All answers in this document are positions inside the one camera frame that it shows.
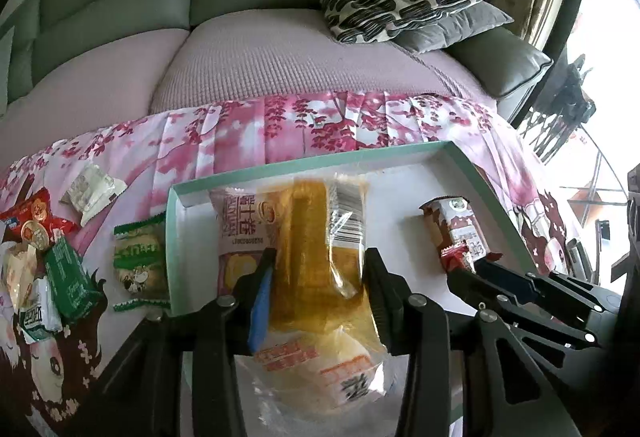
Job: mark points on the white green snack packet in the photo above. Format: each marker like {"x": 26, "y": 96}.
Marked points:
{"x": 37, "y": 317}

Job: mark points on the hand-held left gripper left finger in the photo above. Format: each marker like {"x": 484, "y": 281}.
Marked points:
{"x": 260, "y": 312}

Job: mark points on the metal drying rack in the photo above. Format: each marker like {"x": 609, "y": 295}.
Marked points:
{"x": 565, "y": 107}

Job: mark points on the grey pillow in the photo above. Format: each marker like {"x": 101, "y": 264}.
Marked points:
{"x": 460, "y": 24}

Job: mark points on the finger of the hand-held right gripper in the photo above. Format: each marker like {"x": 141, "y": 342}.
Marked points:
{"x": 510, "y": 279}
{"x": 480, "y": 289}

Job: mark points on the teal white tray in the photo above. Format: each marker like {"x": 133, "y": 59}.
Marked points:
{"x": 395, "y": 197}

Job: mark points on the green cookie packet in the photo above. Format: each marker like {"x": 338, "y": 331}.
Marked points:
{"x": 137, "y": 257}

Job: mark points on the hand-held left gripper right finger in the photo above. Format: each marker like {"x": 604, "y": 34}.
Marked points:
{"x": 382, "y": 312}

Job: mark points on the clear bread bag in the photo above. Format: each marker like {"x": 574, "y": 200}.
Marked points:
{"x": 320, "y": 382}

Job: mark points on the printed blanket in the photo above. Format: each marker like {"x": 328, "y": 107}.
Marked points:
{"x": 300, "y": 127}

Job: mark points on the red snack packet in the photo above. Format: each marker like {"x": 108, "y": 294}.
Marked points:
{"x": 30, "y": 217}

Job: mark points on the pink cake roll packet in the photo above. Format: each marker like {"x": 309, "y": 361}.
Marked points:
{"x": 235, "y": 237}

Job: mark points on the yellow snack packet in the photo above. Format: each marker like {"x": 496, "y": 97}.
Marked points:
{"x": 305, "y": 267}

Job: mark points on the grey green sofa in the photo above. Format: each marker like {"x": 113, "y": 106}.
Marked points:
{"x": 125, "y": 2}

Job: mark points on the brown white snack packet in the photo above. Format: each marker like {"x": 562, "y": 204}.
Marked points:
{"x": 455, "y": 227}

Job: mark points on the small white green packet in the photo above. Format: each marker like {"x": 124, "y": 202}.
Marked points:
{"x": 92, "y": 192}

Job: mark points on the beige bread packet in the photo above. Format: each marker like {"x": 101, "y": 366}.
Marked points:
{"x": 17, "y": 272}

